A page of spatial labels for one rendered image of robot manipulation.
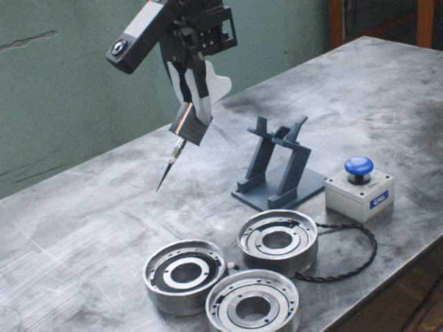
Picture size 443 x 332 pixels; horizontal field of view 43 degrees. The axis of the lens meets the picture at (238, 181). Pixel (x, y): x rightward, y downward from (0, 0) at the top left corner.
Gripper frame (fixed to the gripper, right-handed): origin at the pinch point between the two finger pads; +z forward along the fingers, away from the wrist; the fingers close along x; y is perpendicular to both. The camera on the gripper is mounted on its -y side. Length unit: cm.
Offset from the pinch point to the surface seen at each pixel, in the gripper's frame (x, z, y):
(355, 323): -13.7, 41.3, 13.3
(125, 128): 151, 63, 40
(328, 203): -13.5, 15.2, 11.0
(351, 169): -16.8, 9.3, 13.2
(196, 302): -19.3, 12.8, -15.1
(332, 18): 149, 53, 161
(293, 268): -22.1, 13.9, -2.8
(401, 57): 19, 17, 64
